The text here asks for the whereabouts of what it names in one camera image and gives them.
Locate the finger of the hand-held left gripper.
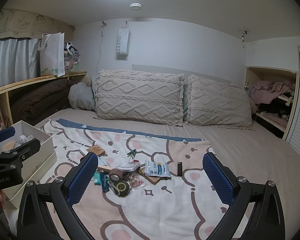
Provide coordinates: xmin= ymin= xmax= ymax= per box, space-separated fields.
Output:
xmin=0 ymin=138 xmax=42 ymax=165
xmin=0 ymin=127 xmax=17 ymax=153

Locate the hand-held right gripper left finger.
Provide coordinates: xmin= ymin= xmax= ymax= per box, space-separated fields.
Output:
xmin=16 ymin=152 xmax=99 ymax=240

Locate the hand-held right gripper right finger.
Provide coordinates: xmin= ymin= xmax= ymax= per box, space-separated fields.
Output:
xmin=202 ymin=152 xmax=285 ymax=240

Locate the white storage box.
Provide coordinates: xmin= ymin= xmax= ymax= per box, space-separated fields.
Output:
xmin=1 ymin=120 xmax=54 ymax=183

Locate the bag of pink beads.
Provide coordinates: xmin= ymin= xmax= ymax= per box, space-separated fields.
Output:
xmin=126 ymin=172 xmax=147 ymax=190

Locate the white cardboard box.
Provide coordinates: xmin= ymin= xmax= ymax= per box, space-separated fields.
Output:
xmin=1 ymin=150 xmax=58 ymax=209

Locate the wooden block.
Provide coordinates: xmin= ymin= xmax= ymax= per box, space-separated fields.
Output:
xmin=97 ymin=164 xmax=115 ymax=173

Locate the square wooden coaster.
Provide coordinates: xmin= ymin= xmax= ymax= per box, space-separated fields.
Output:
xmin=87 ymin=145 xmax=106 ymax=158

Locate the brown tape roll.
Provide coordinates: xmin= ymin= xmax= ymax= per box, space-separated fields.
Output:
xmin=109 ymin=169 xmax=127 ymax=183

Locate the beige bed sheet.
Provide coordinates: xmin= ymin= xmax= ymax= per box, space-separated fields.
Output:
xmin=9 ymin=107 xmax=300 ymax=240

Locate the clear plastic case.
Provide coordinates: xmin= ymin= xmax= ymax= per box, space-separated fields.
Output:
xmin=116 ymin=162 xmax=141 ymax=172

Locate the brown folded duvet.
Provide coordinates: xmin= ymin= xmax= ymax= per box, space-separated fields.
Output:
xmin=10 ymin=78 xmax=75 ymax=127

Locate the printed cartoon blanket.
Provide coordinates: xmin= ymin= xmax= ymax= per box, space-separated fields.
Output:
xmin=39 ymin=119 xmax=255 ymax=240

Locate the blue white packet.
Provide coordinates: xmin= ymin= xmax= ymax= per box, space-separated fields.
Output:
xmin=144 ymin=159 xmax=172 ymax=179

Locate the wooden board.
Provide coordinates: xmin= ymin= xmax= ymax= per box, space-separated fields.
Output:
xmin=137 ymin=166 xmax=170 ymax=185

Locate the grey curtain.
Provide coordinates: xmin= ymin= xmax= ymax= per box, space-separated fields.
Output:
xmin=0 ymin=37 xmax=42 ymax=90

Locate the grey cushion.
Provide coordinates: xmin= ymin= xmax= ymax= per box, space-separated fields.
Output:
xmin=68 ymin=81 xmax=97 ymax=110

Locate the beige knit pillow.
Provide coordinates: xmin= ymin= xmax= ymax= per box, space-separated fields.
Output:
xmin=186 ymin=74 xmax=257 ymax=131
xmin=94 ymin=69 xmax=186 ymax=127

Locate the dark clothes pile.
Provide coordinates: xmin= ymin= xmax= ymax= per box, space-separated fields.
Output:
xmin=256 ymin=97 xmax=290 ymax=120

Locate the white tote bag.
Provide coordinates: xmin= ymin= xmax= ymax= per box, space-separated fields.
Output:
xmin=37 ymin=32 xmax=65 ymax=77

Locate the clear bin of small packets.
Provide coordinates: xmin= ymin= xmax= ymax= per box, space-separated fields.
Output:
xmin=63 ymin=42 xmax=82 ymax=74

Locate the pink clothes pile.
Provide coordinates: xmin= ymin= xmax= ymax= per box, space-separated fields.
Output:
xmin=247 ymin=79 xmax=297 ymax=105

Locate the beige printed valance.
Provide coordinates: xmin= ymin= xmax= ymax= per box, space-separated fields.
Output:
xmin=0 ymin=10 xmax=75 ymax=42

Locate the white hanging pouch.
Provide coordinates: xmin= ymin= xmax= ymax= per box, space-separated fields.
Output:
xmin=116 ymin=21 xmax=130 ymax=60

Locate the white hanging cable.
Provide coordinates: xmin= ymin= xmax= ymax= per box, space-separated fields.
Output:
xmin=99 ymin=21 xmax=108 ymax=70

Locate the wall hook with cable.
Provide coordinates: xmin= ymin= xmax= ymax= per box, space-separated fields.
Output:
xmin=240 ymin=29 xmax=249 ymax=49

